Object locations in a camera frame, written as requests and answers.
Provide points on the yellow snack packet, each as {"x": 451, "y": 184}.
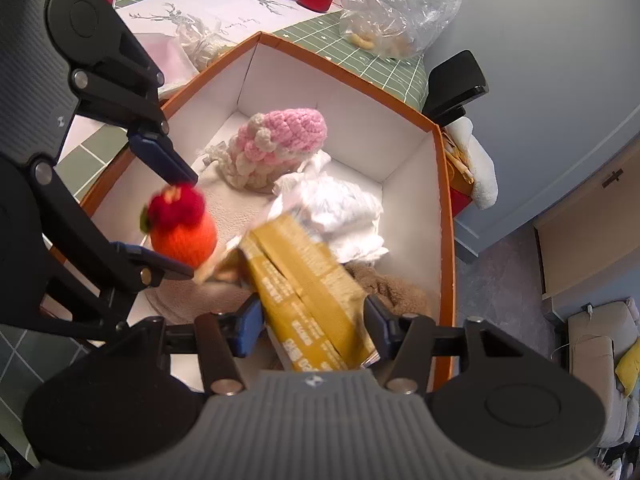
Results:
{"x": 305, "y": 285}

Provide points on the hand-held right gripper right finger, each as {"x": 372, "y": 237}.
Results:
{"x": 377, "y": 327}

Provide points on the white fleece cloth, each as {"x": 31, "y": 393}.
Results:
{"x": 480, "y": 170}

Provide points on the white tissue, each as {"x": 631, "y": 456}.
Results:
{"x": 340, "y": 210}

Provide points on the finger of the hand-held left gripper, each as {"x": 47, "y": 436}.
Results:
{"x": 131, "y": 251}
{"x": 160, "y": 155}

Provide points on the white mesh cloth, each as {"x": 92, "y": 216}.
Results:
{"x": 165, "y": 60}

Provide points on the pink crocheted pouch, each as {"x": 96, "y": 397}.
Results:
{"x": 290, "y": 130}

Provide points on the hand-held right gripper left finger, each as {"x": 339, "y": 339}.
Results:
{"x": 248, "y": 331}

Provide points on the white printed table runner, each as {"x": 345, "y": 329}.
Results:
{"x": 210, "y": 5}

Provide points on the black chair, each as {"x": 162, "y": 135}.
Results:
{"x": 455, "y": 85}

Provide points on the brown plush toy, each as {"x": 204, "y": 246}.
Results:
{"x": 390, "y": 285}

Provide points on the wooden door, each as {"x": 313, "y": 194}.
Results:
{"x": 590, "y": 240}

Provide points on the orange crocheted ball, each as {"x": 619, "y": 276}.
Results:
{"x": 185, "y": 235}

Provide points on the yellow cushion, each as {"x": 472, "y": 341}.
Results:
{"x": 629, "y": 367}

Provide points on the clear plastic bag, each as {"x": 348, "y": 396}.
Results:
{"x": 400, "y": 15}

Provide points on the beige sofa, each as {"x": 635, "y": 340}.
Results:
{"x": 590, "y": 360}

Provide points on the orange cardboard box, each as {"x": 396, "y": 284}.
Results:
{"x": 350, "y": 125}

